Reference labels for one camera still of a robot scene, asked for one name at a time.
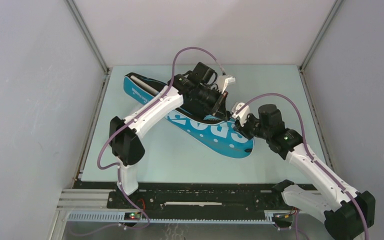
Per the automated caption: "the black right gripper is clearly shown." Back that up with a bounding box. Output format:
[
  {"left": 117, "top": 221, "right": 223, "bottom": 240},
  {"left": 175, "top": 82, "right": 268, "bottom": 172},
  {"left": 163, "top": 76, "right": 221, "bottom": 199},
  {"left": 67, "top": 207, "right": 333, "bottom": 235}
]
[{"left": 234, "top": 112, "right": 271, "bottom": 141}]

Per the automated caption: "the blue racket bag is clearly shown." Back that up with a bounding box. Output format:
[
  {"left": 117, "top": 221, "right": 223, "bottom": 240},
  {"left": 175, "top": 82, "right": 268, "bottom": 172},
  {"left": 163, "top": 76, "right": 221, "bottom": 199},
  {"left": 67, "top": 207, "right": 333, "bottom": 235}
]
[{"left": 123, "top": 72, "right": 255, "bottom": 159}]

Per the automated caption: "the blue racket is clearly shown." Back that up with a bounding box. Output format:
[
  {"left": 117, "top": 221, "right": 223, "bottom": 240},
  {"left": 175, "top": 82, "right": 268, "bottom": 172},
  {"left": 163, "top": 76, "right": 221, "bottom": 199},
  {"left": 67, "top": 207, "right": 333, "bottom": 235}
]
[{"left": 130, "top": 75, "right": 159, "bottom": 96}]

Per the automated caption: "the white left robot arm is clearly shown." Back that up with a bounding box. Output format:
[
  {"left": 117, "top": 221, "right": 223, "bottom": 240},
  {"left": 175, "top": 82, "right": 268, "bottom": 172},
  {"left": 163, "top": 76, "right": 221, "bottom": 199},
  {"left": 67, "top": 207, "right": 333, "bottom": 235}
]
[{"left": 110, "top": 62, "right": 236, "bottom": 208}]

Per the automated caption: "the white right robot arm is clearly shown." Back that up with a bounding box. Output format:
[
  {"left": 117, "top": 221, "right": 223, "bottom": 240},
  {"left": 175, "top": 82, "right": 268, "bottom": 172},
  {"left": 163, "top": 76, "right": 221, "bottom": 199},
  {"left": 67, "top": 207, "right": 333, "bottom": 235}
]
[{"left": 232, "top": 102, "right": 376, "bottom": 240}]

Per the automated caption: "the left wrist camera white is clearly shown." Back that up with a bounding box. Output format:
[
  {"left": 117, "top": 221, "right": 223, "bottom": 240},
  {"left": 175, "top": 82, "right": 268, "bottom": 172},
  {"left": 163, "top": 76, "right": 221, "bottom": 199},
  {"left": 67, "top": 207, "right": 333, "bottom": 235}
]
[{"left": 215, "top": 75, "right": 236, "bottom": 93}]

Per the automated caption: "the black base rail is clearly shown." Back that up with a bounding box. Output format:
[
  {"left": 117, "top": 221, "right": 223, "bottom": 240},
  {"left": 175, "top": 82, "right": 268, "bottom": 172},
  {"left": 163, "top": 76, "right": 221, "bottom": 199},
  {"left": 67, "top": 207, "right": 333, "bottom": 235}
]
[{"left": 106, "top": 182, "right": 296, "bottom": 220}]

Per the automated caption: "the aluminium frame post right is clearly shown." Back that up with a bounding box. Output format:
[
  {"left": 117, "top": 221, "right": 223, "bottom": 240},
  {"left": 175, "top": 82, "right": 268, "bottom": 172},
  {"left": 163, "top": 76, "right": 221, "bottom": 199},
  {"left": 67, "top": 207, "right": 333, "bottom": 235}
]
[{"left": 299, "top": 0, "right": 346, "bottom": 72}]

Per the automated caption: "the aluminium frame post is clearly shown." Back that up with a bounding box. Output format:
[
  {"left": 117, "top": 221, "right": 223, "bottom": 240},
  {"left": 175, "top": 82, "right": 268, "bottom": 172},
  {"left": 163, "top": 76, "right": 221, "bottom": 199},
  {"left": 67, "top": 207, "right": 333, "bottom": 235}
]
[
  {"left": 299, "top": 0, "right": 346, "bottom": 72},
  {"left": 64, "top": 0, "right": 110, "bottom": 74}
]

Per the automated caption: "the grey cable duct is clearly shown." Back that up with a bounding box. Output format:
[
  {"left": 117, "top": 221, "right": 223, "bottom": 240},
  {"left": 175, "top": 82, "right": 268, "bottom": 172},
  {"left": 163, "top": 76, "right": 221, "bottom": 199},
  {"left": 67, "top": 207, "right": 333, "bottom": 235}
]
[{"left": 66, "top": 211, "right": 274, "bottom": 225}]

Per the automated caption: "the aluminium frame post left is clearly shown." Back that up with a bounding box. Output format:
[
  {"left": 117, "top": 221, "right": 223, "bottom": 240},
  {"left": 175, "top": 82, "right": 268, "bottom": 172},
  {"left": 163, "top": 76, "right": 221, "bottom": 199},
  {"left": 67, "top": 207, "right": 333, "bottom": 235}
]
[{"left": 64, "top": 0, "right": 110, "bottom": 74}]

